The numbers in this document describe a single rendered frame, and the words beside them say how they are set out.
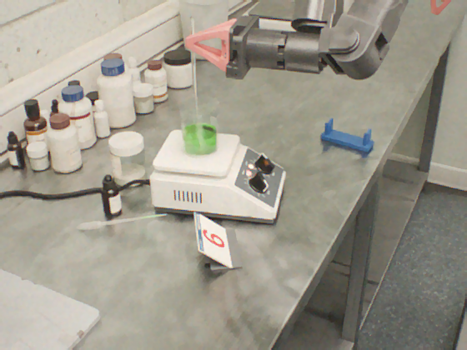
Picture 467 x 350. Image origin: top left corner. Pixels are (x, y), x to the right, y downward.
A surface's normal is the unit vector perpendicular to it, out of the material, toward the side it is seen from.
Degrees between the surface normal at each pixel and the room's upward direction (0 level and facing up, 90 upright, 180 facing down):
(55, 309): 0
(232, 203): 90
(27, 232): 0
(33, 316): 0
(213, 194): 90
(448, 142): 90
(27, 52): 90
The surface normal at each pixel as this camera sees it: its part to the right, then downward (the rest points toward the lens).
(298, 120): -0.02, -0.85
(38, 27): 0.89, 0.23
